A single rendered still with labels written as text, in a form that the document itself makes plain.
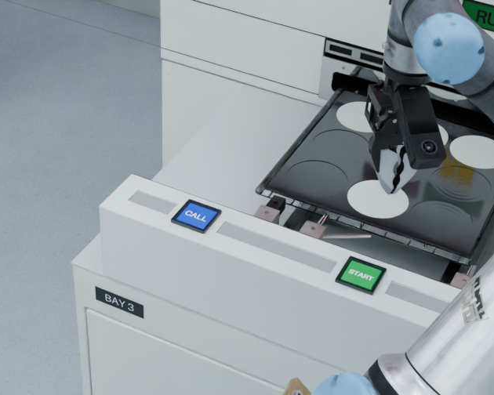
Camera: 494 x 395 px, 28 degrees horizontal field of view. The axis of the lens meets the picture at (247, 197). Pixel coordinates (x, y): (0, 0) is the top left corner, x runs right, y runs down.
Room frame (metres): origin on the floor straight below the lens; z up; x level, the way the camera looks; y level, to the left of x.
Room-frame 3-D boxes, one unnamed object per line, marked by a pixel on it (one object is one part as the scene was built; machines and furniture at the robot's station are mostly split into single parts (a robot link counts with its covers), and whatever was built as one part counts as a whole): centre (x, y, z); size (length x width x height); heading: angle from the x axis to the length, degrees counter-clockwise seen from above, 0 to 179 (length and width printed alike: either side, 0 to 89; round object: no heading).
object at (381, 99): (1.17, -0.21, 1.16); 0.09 x 0.08 x 0.12; 13
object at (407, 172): (1.17, -0.22, 1.05); 0.06 x 0.03 x 0.09; 13
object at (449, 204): (1.37, -0.26, 0.90); 0.34 x 0.34 x 0.01; 66
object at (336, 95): (1.44, -0.09, 0.90); 0.37 x 0.01 x 0.01; 156
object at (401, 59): (1.16, -0.21, 1.24); 0.08 x 0.08 x 0.05
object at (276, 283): (1.06, -0.05, 0.89); 0.55 x 0.09 x 0.14; 66
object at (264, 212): (1.18, -0.02, 0.89); 0.08 x 0.03 x 0.03; 156
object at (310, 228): (1.15, -0.10, 0.89); 0.08 x 0.03 x 0.03; 156
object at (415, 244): (1.20, -0.18, 0.90); 0.38 x 0.01 x 0.01; 66
